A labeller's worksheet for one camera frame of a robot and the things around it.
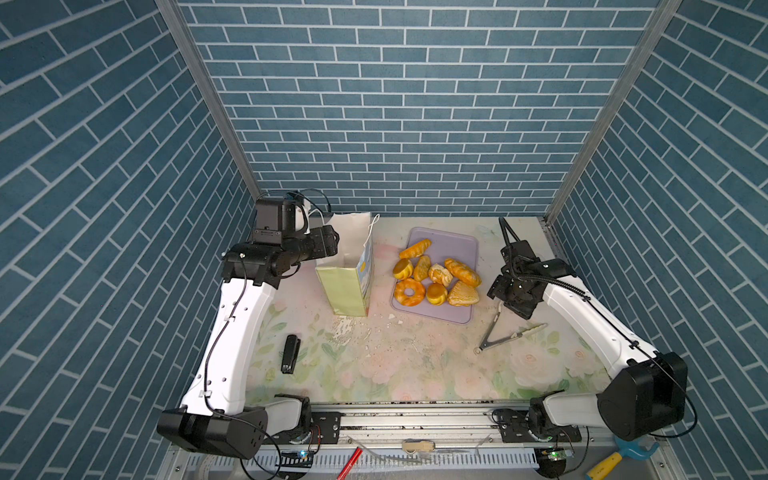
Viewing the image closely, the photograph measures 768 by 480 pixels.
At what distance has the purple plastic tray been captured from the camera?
3.11 ft

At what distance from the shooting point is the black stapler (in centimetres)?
83

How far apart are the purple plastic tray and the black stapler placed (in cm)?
32
